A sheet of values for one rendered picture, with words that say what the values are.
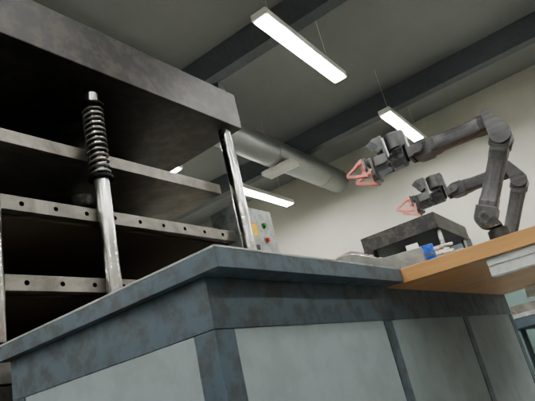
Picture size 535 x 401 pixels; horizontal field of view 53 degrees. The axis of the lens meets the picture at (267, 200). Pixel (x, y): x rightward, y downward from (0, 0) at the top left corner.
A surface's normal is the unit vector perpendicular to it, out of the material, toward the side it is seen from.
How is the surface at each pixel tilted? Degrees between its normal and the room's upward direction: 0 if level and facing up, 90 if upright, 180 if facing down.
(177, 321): 90
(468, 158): 90
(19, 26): 90
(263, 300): 90
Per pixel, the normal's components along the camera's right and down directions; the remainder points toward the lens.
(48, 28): 0.77, -0.38
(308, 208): -0.57, -0.17
